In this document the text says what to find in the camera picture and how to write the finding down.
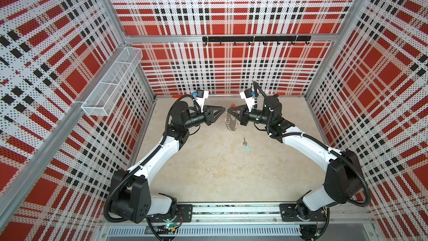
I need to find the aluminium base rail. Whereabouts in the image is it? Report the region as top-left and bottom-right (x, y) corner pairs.
(95, 202), (382, 241)

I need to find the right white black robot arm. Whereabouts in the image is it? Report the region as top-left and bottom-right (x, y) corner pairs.
(227, 82), (371, 221)

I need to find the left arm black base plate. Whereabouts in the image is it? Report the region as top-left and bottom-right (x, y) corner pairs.
(148, 204), (193, 223)

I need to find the grey key organizer red handle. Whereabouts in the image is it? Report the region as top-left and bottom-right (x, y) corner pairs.
(225, 112), (237, 132)

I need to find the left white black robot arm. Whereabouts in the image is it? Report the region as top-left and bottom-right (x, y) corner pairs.
(103, 90), (225, 223)

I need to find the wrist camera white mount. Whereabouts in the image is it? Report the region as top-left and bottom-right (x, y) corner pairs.
(192, 89), (209, 109)
(240, 88), (257, 111)

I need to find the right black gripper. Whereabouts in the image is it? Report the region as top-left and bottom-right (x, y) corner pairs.
(227, 105), (271, 127)

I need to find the small key with teal tag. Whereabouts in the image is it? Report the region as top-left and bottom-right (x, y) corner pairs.
(243, 138), (252, 152)

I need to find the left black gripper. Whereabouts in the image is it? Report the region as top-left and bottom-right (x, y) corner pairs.
(183, 105), (225, 129)

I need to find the black hook rail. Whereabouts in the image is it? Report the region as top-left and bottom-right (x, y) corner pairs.
(202, 35), (312, 44)

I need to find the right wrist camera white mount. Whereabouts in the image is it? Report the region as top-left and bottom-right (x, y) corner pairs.
(240, 88), (257, 111)

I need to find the white wire mesh basket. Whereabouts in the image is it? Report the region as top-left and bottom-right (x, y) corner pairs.
(82, 47), (142, 117)

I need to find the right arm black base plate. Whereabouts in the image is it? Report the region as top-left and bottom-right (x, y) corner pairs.
(279, 203), (327, 223)

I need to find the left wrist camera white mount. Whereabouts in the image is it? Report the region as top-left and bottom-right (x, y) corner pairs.
(192, 89), (209, 109)

